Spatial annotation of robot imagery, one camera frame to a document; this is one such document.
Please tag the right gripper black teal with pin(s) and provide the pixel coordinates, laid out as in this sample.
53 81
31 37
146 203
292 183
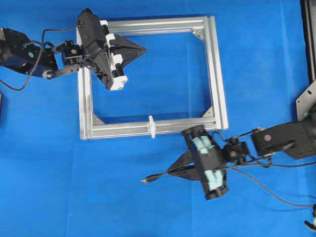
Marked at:
207 162

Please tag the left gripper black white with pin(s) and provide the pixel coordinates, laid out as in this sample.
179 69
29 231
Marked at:
118 52

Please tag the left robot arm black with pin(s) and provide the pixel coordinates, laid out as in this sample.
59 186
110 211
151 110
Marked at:
46 60

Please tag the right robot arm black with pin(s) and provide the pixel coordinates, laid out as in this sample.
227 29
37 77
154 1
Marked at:
297 139

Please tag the white zip tie loop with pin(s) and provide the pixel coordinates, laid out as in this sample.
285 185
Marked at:
151 126

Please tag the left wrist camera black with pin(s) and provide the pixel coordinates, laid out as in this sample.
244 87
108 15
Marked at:
91 32

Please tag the aluminium extrusion frame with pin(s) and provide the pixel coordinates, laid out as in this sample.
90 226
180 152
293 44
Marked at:
204 28

